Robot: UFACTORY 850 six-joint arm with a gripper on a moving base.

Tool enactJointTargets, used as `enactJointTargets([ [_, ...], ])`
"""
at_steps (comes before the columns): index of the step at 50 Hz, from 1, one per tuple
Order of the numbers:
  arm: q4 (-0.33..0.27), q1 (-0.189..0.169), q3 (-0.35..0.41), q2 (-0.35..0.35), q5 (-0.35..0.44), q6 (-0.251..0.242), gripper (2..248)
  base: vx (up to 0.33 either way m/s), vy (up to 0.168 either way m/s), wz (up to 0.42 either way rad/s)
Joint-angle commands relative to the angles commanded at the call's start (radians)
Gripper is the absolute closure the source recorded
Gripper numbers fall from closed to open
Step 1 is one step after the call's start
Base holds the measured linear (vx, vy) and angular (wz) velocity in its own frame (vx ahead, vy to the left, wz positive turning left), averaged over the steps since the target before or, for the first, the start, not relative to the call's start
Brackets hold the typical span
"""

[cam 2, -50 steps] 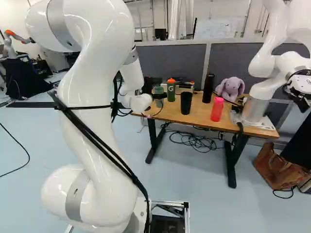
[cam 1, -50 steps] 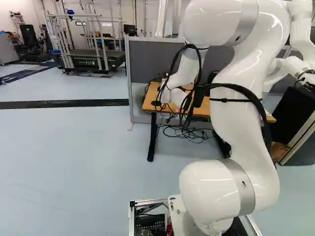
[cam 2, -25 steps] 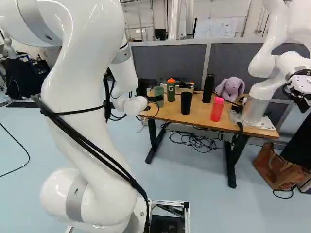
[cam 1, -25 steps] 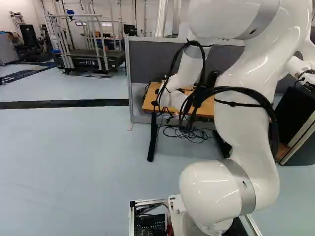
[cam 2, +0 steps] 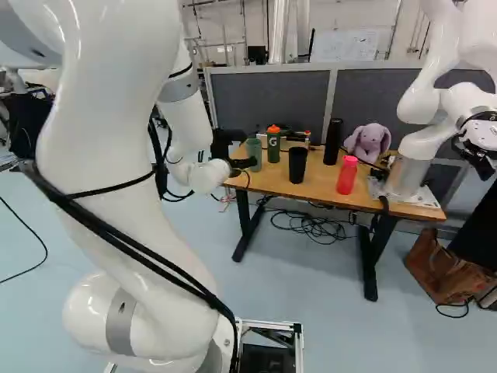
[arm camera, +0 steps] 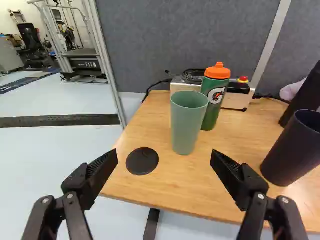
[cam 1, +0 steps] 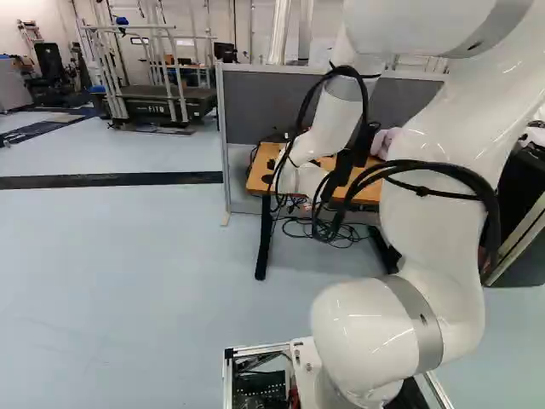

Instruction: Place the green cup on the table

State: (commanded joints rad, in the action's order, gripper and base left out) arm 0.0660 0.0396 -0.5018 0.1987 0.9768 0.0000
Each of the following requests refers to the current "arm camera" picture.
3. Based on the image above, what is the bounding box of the wooden table with black legs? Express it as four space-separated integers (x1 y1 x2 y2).
99 89 320 240

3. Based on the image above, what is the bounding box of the black plastic cup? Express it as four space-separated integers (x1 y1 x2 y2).
259 109 320 188

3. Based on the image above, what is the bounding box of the grey office partition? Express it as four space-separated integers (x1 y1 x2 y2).
96 0 320 99

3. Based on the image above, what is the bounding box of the green plastic cup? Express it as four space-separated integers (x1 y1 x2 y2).
170 90 210 156

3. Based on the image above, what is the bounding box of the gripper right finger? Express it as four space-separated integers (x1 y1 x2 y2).
209 149 310 240

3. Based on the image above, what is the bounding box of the black cable coil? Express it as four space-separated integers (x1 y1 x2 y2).
182 69 208 82

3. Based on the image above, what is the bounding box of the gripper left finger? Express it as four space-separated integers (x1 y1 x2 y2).
21 148 119 240

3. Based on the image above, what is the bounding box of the tall black bottle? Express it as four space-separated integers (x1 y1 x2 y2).
278 59 320 128

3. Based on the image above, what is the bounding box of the green bottle with orange cap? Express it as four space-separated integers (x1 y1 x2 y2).
200 61 232 131

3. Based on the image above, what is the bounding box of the purple plush bunny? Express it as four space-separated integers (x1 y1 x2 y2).
279 77 308 102

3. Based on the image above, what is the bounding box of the black power cable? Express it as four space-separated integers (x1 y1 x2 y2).
141 69 176 104

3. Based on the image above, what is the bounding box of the silver box with red button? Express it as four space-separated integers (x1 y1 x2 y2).
170 74 257 113

